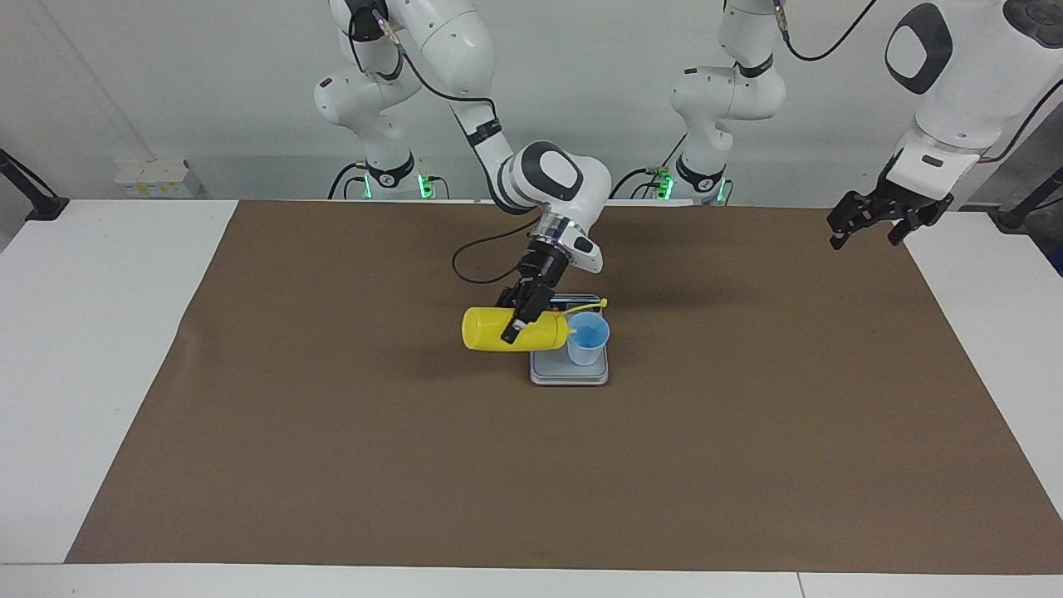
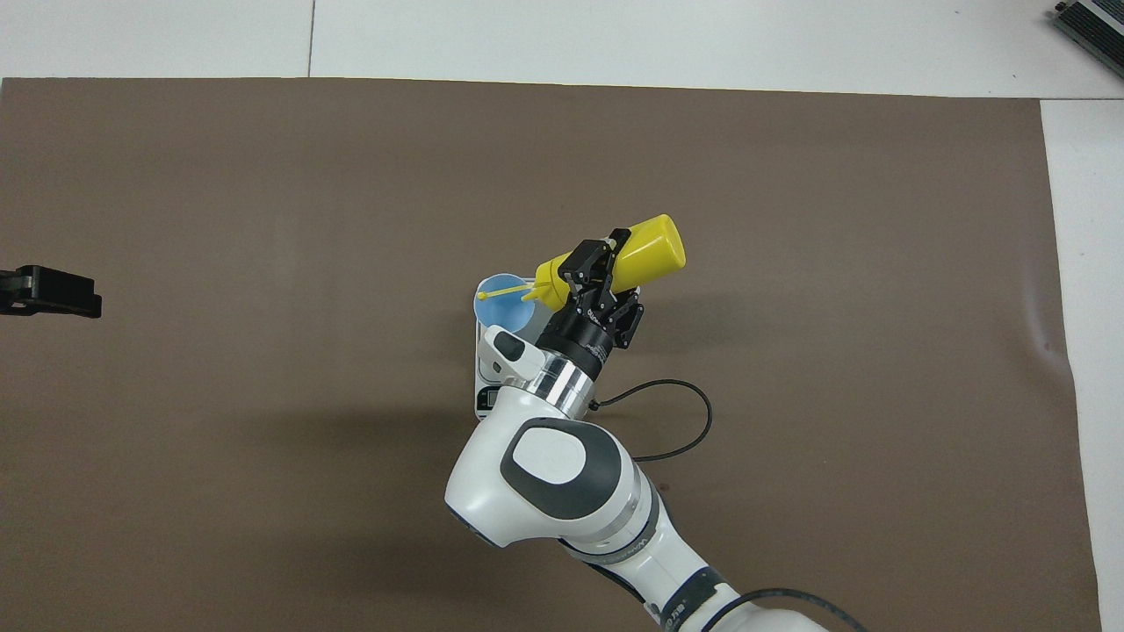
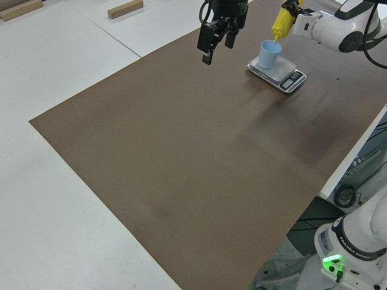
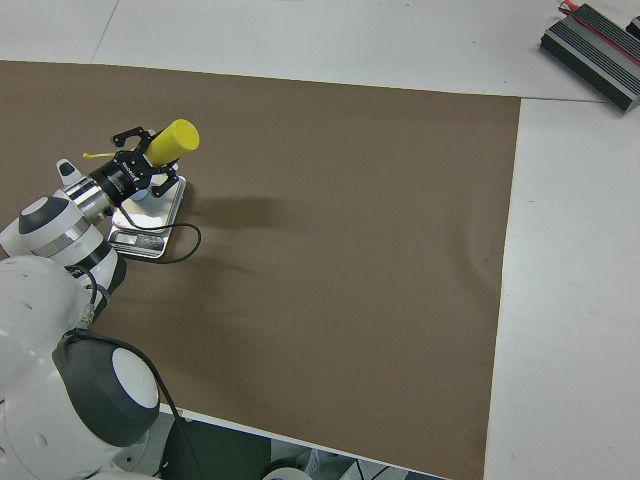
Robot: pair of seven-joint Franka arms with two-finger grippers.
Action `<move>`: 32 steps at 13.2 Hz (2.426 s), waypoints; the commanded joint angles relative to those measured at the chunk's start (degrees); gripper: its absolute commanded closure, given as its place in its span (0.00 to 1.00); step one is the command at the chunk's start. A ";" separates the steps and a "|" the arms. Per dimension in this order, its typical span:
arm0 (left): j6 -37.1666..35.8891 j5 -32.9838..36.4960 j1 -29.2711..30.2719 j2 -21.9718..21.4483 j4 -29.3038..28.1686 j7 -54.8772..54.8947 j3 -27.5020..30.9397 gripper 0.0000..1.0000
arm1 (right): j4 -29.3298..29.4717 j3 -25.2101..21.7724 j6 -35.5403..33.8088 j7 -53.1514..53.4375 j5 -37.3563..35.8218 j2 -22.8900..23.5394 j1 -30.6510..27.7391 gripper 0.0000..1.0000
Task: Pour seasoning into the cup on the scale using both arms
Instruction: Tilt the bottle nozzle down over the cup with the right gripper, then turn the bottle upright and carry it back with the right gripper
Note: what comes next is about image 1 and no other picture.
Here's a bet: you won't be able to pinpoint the light blue plastic cup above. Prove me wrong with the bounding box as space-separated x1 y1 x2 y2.
566 312 610 367

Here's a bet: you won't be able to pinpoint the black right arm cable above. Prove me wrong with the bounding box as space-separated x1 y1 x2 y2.
347 0 536 286

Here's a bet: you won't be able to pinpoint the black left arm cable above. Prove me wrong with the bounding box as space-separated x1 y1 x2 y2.
772 0 1063 164

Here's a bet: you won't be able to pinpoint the yellow squeeze bottle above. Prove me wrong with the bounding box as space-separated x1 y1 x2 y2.
462 297 609 353

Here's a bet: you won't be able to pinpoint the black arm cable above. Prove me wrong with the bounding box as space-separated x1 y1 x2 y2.
347 0 536 286
772 0 1063 164

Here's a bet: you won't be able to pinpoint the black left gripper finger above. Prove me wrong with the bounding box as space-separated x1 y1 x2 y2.
888 192 956 248
825 190 879 252

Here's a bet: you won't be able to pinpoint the black clamp stand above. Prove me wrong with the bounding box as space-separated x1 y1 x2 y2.
988 166 1063 231
0 148 70 222

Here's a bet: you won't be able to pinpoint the brown table mat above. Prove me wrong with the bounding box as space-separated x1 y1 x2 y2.
65 199 1063 576

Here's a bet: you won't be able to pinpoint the silver digital kitchen scale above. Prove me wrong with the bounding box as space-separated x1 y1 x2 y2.
529 294 610 387

